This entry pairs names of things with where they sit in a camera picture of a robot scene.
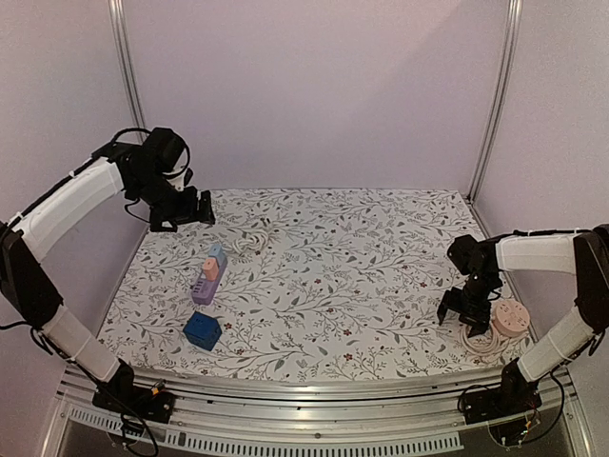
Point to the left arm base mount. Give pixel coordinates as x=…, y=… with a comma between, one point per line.
x=121, y=395

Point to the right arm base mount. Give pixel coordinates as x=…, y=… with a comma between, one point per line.
x=499, y=404

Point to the light blue plug adapter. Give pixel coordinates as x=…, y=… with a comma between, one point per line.
x=216, y=251

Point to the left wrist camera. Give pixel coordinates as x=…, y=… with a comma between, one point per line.
x=182, y=180

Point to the dark blue cube socket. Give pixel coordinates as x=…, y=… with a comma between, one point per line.
x=202, y=331

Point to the left aluminium frame post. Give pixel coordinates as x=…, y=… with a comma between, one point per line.
x=120, y=35

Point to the aluminium frame post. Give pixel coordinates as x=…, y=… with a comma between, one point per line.
x=120, y=35
x=508, y=51

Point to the purple power strip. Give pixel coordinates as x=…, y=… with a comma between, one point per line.
x=203, y=291

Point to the pink plug adapter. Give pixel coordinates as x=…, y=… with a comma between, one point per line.
x=211, y=269

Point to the pink round power socket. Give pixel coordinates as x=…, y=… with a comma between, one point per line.
x=510, y=318

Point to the right aluminium frame post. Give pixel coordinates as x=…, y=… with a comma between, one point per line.
x=508, y=51

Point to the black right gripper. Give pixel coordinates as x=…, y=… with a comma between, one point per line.
x=467, y=307

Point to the floral table cloth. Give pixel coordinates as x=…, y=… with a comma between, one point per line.
x=320, y=285

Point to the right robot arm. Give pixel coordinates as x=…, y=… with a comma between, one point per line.
x=572, y=265

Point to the aluminium front rail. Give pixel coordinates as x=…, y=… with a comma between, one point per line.
x=417, y=416

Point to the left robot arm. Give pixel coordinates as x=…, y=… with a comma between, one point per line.
x=155, y=173

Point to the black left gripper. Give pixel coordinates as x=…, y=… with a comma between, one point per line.
x=187, y=213

